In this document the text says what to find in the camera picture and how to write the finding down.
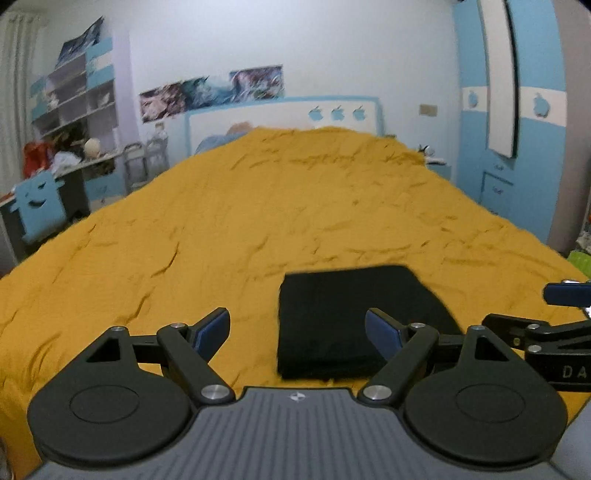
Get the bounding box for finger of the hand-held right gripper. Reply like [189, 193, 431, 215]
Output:
[542, 279, 591, 306]
[481, 312, 591, 357]

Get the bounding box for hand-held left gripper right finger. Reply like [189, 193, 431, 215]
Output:
[357, 308, 514, 408]

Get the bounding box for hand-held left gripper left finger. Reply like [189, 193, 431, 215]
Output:
[84, 307, 237, 405]

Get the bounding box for black pants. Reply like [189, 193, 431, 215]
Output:
[276, 264, 465, 383]

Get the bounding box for green object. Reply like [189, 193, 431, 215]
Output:
[569, 248, 591, 278]

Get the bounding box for person's grey clothing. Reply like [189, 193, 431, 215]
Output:
[551, 401, 591, 480]

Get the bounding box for mustard yellow blanket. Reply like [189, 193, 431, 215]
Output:
[0, 126, 591, 478]

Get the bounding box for white nightstand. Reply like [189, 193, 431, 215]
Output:
[424, 158, 454, 186]

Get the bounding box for blue white drawer cabinet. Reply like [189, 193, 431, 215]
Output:
[84, 172, 129, 209]

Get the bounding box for metal step stool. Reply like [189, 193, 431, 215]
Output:
[124, 142, 149, 195]

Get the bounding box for blue white wardrobe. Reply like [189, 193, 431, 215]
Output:
[451, 0, 570, 247]

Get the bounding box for blue pillow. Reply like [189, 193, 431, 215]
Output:
[193, 121, 256, 156]

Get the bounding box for clear plastic bottle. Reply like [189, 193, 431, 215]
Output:
[147, 123, 170, 172]

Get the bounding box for grey desk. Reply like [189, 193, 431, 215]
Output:
[0, 150, 127, 266]

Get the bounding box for blue smiley face chair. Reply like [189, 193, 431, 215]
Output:
[13, 172, 68, 244]

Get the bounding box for white plastic bag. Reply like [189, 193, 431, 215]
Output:
[52, 150, 83, 175]

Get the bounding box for white blue bed headboard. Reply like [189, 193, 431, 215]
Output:
[184, 95, 385, 158]

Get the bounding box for red bag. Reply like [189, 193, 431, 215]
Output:
[23, 141, 55, 179]

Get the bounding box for white curtain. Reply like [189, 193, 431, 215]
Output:
[0, 13, 48, 197]

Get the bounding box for poster above shelf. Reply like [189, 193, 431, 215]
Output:
[57, 17, 105, 66]

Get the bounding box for white blue wall shelf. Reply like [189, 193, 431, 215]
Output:
[29, 36, 117, 141]

